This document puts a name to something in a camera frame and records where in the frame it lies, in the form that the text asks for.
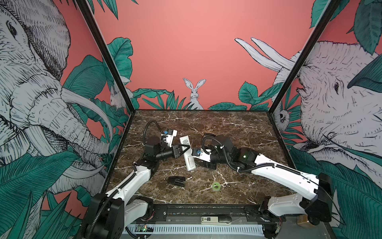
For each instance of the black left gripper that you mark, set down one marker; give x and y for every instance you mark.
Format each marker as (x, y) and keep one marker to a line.
(175, 150)

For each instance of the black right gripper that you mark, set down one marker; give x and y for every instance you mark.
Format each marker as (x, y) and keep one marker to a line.
(206, 164)

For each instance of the white remote control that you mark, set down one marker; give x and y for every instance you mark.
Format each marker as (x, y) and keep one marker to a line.
(189, 159)

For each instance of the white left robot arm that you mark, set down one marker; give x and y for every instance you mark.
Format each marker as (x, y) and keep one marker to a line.
(110, 213)

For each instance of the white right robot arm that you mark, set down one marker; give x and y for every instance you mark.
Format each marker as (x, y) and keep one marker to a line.
(313, 194)

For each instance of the black plastic clip part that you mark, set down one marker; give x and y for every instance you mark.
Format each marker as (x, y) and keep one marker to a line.
(177, 181)

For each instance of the white perforated front strip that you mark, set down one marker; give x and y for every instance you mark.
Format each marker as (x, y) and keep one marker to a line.
(166, 229)

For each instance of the brass knob block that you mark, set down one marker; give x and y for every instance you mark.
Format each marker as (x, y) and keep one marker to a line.
(303, 221)

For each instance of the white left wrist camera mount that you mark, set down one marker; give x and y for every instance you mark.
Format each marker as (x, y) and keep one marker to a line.
(168, 136)

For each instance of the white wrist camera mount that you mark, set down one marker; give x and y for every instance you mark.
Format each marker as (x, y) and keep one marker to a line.
(200, 154)
(168, 136)

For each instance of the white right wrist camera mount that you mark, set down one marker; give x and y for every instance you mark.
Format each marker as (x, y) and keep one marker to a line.
(200, 154)

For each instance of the white label box on rail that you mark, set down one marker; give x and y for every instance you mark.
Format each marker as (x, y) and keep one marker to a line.
(216, 220)

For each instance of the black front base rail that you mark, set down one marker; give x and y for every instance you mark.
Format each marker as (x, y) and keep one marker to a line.
(250, 212)

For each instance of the black corner frame post left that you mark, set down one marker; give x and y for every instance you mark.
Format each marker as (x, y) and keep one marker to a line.
(96, 33)

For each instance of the black corner frame post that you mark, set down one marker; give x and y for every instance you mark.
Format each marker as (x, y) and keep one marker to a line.
(323, 21)
(96, 33)

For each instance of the black corner frame post right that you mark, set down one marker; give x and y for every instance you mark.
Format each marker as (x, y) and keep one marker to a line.
(323, 21)

